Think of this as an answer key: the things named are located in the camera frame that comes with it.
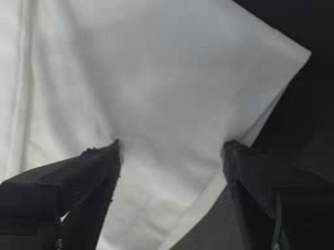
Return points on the white t-shirt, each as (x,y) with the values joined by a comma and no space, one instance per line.
(165,81)

